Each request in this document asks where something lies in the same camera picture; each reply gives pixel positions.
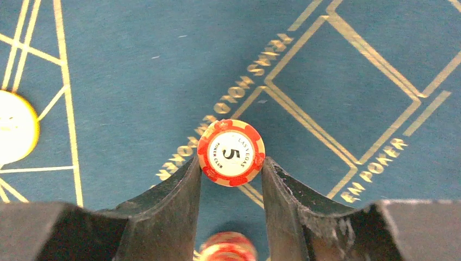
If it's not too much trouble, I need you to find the round dark blue poker mat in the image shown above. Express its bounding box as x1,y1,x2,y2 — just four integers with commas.
1,1,460,260

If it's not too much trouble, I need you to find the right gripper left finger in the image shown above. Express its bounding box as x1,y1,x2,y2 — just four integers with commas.
1,158,201,260

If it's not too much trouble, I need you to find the red five chip stack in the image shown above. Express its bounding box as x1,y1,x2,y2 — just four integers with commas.
199,231,257,261

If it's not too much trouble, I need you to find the yellow dealer button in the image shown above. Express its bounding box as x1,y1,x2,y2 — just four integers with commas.
1,90,40,165

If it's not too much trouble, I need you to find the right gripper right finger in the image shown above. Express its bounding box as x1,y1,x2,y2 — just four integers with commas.
261,158,460,260

